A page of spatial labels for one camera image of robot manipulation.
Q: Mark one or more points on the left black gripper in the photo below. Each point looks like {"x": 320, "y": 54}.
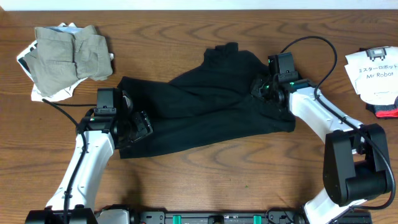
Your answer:
{"x": 140, "y": 125}

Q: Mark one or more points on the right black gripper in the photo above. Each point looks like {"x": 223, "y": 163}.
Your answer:
{"x": 256, "y": 91}

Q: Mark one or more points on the black t-shirt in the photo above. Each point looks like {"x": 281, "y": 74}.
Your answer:
{"x": 209, "y": 104}

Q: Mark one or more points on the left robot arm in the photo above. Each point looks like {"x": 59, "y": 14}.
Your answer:
{"x": 112, "y": 124}

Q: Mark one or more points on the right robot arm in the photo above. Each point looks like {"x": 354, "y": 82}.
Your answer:
{"x": 357, "y": 173}

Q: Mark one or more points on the khaki folded shirt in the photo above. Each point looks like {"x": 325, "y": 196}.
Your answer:
{"x": 59, "y": 59}

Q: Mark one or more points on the white printed garment under khaki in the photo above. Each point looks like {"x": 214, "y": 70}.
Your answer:
{"x": 49, "y": 96}

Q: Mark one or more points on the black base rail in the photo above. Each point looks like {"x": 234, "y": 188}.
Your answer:
{"x": 271, "y": 217}

